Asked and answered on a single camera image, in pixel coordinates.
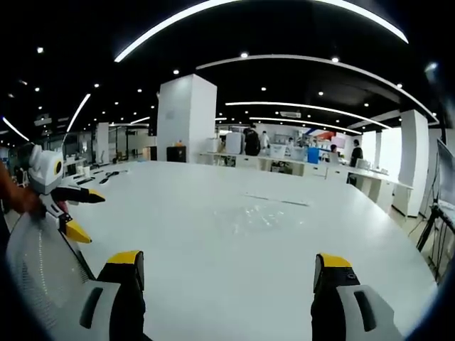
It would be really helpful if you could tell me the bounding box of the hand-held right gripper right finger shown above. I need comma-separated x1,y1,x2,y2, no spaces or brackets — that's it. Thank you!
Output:
311,252,405,341

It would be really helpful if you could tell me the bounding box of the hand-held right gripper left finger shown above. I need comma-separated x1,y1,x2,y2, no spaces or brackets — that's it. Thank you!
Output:
60,250,146,341

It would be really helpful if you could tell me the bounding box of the clear food packaging bag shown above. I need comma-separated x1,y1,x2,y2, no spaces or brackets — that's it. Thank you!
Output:
240,190,314,207
213,204,307,236

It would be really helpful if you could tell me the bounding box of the black tools row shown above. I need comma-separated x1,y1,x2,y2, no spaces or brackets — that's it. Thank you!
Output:
75,169,129,186

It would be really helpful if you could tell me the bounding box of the black cabinet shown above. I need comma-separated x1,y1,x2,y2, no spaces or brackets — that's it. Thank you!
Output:
166,145,188,164

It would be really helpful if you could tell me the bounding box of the black tripod stand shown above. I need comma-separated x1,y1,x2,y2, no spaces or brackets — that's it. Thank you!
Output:
414,203,455,275

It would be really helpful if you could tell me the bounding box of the white storage container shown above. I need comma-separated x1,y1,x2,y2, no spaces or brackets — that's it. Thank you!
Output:
225,132,245,155

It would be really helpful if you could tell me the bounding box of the computer monitor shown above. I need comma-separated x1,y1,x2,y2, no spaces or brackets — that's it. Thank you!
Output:
435,138,455,211

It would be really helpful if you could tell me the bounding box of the curved ceiling light strip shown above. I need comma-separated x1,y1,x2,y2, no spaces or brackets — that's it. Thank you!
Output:
113,0,410,64

